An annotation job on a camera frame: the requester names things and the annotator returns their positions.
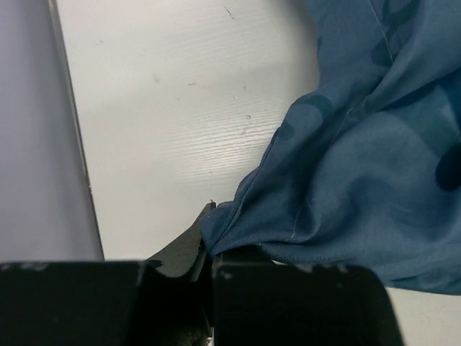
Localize blue cartoon pillowcase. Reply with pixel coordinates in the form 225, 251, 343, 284
200, 1, 460, 295

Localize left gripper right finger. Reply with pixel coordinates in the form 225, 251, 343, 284
212, 248, 404, 345

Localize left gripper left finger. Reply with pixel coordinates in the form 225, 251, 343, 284
1, 222, 212, 345

